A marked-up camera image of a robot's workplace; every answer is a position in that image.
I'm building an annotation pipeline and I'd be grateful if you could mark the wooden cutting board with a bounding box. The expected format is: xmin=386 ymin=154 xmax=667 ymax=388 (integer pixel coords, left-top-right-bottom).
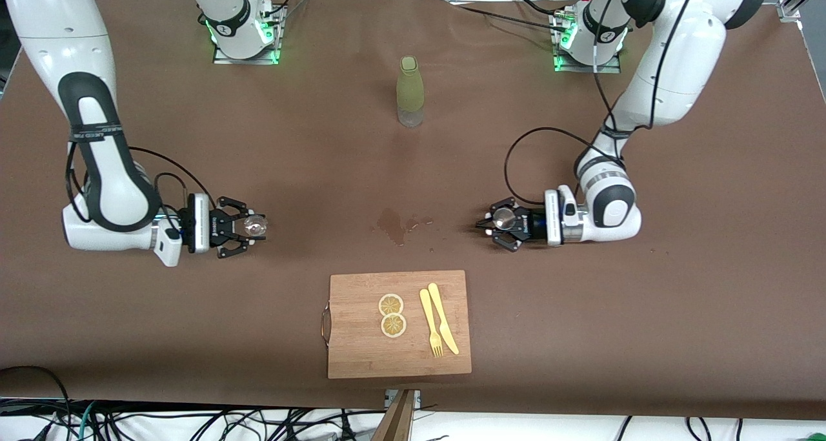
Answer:
xmin=321 ymin=270 xmax=472 ymax=380

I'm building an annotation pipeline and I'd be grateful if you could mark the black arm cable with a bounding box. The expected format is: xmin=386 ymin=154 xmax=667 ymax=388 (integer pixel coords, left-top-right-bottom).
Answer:
xmin=503 ymin=0 xmax=694 ymax=203
xmin=65 ymin=145 xmax=217 ymax=225

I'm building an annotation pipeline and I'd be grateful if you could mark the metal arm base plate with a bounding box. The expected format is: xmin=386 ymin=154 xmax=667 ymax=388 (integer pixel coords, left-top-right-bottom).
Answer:
xmin=554 ymin=8 xmax=621 ymax=74
xmin=213 ymin=2 xmax=285 ymax=65

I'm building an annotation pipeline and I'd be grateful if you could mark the yellow plastic knife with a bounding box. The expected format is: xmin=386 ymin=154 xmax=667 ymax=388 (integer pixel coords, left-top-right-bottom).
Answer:
xmin=428 ymin=282 xmax=460 ymax=356

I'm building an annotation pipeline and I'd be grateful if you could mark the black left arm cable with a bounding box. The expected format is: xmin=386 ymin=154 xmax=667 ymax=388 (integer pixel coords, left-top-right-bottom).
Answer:
xmin=503 ymin=0 xmax=694 ymax=203

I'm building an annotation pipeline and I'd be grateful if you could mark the green cable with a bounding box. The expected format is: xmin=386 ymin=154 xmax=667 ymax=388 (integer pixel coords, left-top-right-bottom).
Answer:
xmin=77 ymin=402 xmax=97 ymax=441

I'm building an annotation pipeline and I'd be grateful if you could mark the green sleeved glass bottle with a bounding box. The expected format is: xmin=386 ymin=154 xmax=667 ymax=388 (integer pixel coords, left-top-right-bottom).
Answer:
xmin=396 ymin=56 xmax=426 ymax=128

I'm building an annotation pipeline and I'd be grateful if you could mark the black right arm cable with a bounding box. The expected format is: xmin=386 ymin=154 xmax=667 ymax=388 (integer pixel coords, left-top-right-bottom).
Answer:
xmin=65 ymin=145 xmax=217 ymax=225

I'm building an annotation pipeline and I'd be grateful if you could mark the yellow plastic fork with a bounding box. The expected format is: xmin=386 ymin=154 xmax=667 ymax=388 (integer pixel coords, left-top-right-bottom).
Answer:
xmin=419 ymin=289 xmax=444 ymax=358

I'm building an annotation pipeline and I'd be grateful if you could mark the wooden post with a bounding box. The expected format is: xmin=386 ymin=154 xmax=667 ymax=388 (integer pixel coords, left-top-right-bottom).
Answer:
xmin=371 ymin=389 xmax=417 ymax=441

